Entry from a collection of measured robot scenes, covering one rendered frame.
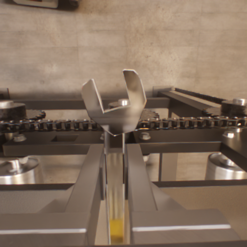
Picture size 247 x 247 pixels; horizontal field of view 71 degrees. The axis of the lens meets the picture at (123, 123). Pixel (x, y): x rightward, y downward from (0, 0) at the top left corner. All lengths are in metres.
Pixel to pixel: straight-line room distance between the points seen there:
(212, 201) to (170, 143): 0.24
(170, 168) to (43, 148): 0.39
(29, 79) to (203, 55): 1.24
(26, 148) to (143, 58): 1.04
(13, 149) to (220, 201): 0.40
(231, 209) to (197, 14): 1.34
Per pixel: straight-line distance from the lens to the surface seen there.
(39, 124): 0.40
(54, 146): 0.41
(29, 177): 0.53
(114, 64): 1.29
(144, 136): 0.41
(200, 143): 0.42
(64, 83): 1.35
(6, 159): 0.52
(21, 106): 0.50
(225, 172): 0.54
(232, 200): 0.19
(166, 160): 0.60
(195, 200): 0.18
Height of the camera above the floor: 1.29
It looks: 74 degrees down
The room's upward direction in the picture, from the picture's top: 175 degrees clockwise
